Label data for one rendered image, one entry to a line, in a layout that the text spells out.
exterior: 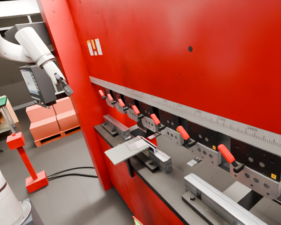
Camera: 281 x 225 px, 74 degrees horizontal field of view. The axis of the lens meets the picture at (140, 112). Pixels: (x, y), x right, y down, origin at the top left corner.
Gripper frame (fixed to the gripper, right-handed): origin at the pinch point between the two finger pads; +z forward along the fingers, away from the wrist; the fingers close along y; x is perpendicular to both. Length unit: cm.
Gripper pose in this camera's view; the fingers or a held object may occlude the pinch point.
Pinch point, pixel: (69, 92)
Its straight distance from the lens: 96.0
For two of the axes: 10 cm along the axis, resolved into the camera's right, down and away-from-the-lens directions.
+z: 5.4, 8.0, 2.5
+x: 7.7, -5.9, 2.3
